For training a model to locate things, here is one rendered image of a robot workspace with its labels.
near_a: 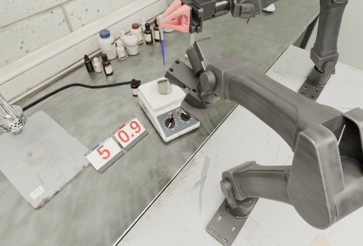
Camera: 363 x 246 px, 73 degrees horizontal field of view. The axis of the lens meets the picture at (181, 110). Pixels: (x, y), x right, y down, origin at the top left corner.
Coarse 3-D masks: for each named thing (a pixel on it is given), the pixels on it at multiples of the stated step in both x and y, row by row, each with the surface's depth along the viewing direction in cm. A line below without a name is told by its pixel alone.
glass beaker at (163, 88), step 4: (156, 72) 75; (160, 72) 77; (164, 72) 77; (156, 76) 76; (160, 76) 78; (156, 80) 74; (160, 80) 73; (164, 80) 73; (156, 84) 77; (160, 84) 74; (164, 84) 74; (168, 84) 75; (160, 88) 76; (164, 88) 76; (168, 88) 76; (160, 92) 77; (164, 92) 77; (168, 92) 77
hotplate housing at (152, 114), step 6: (138, 96) 83; (144, 102) 79; (174, 102) 79; (180, 102) 79; (144, 108) 82; (150, 108) 77; (162, 108) 77; (168, 108) 77; (150, 114) 78; (156, 114) 76; (156, 120) 76; (156, 126) 77; (192, 126) 78; (198, 126) 79; (162, 132) 75; (180, 132) 77; (186, 132) 79; (168, 138) 75; (174, 138) 77
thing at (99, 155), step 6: (102, 144) 72; (108, 144) 73; (114, 144) 74; (96, 150) 71; (102, 150) 72; (108, 150) 73; (114, 150) 74; (90, 156) 70; (96, 156) 71; (102, 156) 72; (108, 156) 72; (96, 162) 70; (102, 162) 71
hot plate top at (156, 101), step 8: (144, 88) 80; (152, 88) 80; (176, 88) 80; (144, 96) 78; (152, 96) 78; (160, 96) 78; (168, 96) 78; (176, 96) 78; (184, 96) 78; (152, 104) 76; (160, 104) 76; (168, 104) 76
